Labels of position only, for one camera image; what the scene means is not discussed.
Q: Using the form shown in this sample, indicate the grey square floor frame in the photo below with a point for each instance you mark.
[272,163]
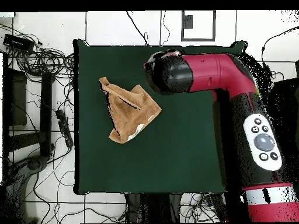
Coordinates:
[187,22]

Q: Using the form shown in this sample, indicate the tan terry towel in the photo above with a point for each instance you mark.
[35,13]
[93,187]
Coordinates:
[130,112]

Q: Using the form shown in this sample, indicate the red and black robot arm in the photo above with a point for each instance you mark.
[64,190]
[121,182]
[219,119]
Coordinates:
[210,72]

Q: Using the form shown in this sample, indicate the dark green table cloth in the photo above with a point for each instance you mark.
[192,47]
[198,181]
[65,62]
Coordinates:
[140,163]

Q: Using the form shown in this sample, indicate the grey stand base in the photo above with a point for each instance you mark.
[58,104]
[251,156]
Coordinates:
[30,164]

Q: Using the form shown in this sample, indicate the black power strip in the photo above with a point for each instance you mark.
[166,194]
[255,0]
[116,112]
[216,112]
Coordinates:
[64,128]

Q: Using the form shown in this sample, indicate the black electronics box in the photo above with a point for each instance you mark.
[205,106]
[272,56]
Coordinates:
[17,42]

